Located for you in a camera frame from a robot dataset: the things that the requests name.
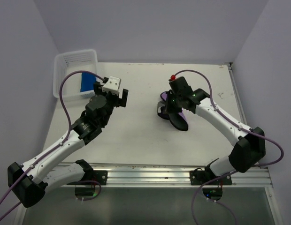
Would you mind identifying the blue towel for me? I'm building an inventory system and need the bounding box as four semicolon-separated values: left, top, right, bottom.
80;73;96;92

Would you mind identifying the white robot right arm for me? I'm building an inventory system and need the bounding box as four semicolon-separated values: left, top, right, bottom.
163;75;266;184

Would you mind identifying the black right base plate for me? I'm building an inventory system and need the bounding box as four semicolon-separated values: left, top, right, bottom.
189;168;232;186

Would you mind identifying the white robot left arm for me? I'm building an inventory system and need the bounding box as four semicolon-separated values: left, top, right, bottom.
8;76;129;208

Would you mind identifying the purple towel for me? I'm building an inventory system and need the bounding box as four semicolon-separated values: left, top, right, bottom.
157;91;189;131

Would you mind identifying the aluminium mounting rail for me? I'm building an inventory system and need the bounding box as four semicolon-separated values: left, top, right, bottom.
54;164;270;188

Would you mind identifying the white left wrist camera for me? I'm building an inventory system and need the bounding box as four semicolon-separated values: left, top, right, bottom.
102;76;122;95

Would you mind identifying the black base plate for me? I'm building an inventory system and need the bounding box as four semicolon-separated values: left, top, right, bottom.
189;168;232;186
85;170;108;185

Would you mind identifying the white plastic basket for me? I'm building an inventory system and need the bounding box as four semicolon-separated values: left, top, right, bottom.
53;49;101;102

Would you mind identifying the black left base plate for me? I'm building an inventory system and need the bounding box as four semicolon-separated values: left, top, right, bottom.
85;170;108;185

